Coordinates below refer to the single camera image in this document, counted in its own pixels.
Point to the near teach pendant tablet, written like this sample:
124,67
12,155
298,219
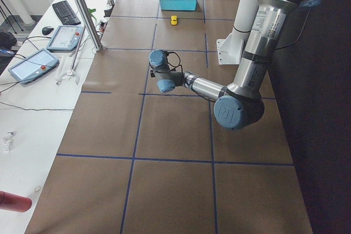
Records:
34,67

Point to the yellow beetle toy car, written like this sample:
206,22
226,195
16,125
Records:
174,20

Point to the brown paper table cover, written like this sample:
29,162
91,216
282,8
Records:
134,160

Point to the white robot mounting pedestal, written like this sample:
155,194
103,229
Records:
230,49

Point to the aluminium frame post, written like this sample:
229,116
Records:
84,12

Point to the black computer keyboard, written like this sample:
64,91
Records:
65,13

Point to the teach pendant tablet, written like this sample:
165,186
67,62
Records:
65,38
34,67

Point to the black computer mouse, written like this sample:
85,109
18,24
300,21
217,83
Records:
47,30

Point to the far teach pendant tablet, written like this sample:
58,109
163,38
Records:
65,38

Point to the red cylinder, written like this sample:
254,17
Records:
14,202

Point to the crumpled white paper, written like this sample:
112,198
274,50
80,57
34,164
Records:
7,142

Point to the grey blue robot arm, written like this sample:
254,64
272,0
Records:
251,45

